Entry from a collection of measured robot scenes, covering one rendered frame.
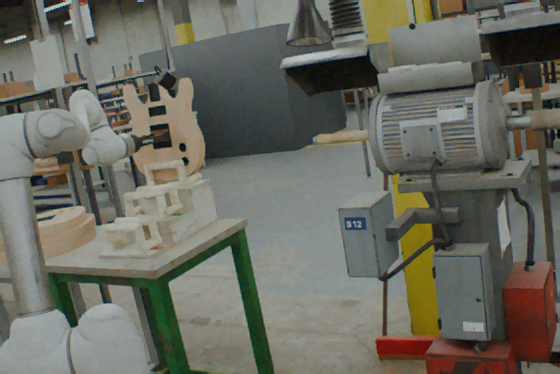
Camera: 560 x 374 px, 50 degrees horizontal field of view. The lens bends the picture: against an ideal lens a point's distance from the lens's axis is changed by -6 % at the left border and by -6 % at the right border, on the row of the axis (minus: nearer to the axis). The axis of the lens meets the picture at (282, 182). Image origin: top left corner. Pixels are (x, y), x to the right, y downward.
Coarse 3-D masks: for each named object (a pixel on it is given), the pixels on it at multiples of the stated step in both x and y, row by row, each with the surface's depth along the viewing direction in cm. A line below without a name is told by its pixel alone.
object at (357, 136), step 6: (348, 132) 199; (354, 132) 198; (360, 132) 197; (366, 132) 195; (318, 138) 204; (324, 138) 203; (330, 138) 202; (336, 138) 201; (342, 138) 200; (348, 138) 199; (354, 138) 198; (360, 138) 197; (366, 138) 196
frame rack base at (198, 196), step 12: (204, 180) 256; (180, 192) 247; (192, 192) 247; (204, 192) 254; (156, 204) 255; (168, 204) 252; (192, 204) 246; (204, 204) 253; (204, 216) 253; (216, 216) 260
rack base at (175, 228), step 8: (192, 208) 246; (136, 216) 250; (152, 216) 246; (176, 216) 238; (184, 216) 241; (192, 216) 246; (160, 224) 235; (168, 224) 233; (176, 224) 236; (184, 224) 241; (192, 224) 245; (128, 232) 244; (144, 232) 240; (160, 232) 236; (168, 232) 234; (176, 232) 236; (184, 232) 240; (192, 232) 245; (128, 240) 245; (168, 240) 236; (176, 240) 236
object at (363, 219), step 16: (368, 192) 179; (384, 192) 176; (352, 208) 166; (368, 208) 164; (384, 208) 172; (352, 224) 167; (368, 224) 165; (384, 224) 171; (352, 240) 169; (368, 240) 166; (384, 240) 171; (432, 240) 176; (352, 256) 170; (368, 256) 167; (384, 256) 170; (416, 256) 177; (352, 272) 171; (368, 272) 169; (384, 272) 170
